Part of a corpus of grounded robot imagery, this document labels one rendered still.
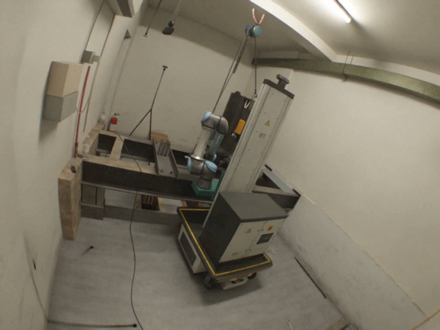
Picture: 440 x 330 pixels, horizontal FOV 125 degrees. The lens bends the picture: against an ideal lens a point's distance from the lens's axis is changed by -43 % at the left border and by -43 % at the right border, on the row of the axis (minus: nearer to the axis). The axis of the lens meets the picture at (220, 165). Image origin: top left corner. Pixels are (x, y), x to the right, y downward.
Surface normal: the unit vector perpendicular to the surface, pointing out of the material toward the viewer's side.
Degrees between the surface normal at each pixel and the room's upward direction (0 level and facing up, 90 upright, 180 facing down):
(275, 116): 90
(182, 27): 90
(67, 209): 90
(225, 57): 90
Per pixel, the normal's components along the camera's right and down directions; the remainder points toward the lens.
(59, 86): 0.34, 0.44
